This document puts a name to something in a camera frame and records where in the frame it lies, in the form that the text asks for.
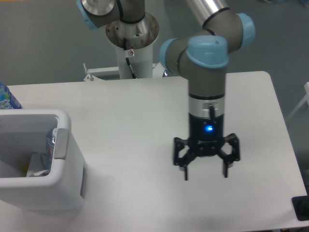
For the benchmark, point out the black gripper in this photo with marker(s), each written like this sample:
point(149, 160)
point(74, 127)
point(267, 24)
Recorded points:
point(206, 139)

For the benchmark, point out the clear plastic bottle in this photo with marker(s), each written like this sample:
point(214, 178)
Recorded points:
point(50, 144)

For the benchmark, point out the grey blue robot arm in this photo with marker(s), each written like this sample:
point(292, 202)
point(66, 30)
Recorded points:
point(201, 59)

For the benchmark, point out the white trash can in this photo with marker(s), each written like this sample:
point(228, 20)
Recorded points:
point(23, 132)

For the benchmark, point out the black device at table edge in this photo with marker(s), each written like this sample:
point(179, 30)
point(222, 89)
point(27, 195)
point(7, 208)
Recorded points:
point(301, 207)

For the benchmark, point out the blue labelled water bottle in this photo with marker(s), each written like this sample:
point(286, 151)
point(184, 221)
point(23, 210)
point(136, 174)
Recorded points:
point(7, 99)

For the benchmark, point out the white frame at right edge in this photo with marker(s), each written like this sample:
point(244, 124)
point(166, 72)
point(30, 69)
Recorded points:
point(303, 101)

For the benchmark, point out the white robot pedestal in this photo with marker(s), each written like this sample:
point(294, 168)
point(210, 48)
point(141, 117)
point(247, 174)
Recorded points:
point(133, 45)

